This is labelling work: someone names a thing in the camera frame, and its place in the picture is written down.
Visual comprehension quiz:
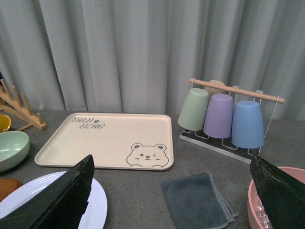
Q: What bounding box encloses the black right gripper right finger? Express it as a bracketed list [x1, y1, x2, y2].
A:
[250, 156, 305, 229]

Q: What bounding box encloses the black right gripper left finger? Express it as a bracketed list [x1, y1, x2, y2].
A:
[0, 155, 94, 229]

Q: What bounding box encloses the white ribbed plate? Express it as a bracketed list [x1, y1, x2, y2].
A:
[0, 171, 108, 229]

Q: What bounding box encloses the pink bowl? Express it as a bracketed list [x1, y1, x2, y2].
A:
[247, 167, 305, 229]

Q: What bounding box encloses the wooden cutting board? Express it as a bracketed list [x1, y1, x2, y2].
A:
[0, 178, 22, 202]

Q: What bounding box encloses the green bowl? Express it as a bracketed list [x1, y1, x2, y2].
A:
[0, 131, 30, 172]

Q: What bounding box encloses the blue cup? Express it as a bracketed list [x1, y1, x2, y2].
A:
[232, 101, 264, 149]

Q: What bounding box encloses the beige bear tray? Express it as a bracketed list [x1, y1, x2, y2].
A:
[35, 113, 174, 171]

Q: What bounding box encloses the grey folded cloth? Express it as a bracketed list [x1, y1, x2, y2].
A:
[162, 173, 238, 229]

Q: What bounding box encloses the purple cup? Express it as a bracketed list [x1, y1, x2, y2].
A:
[203, 94, 234, 139]

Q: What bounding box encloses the yellow mug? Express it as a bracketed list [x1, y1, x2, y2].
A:
[0, 114, 11, 133]

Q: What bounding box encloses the wooden dish rack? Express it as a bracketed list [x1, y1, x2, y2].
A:
[0, 79, 47, 131]

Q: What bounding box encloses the green cup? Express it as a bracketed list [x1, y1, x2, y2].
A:
[178, 88, 209, 131]

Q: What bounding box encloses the beige cup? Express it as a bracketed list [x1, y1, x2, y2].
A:
[204, 80, 226, 97]

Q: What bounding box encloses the grey curtain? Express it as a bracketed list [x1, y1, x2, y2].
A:
[0, 0, 305, 120]

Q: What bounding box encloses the white wire cup rack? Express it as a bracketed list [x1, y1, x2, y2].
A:
[180, 78, 285, 164]

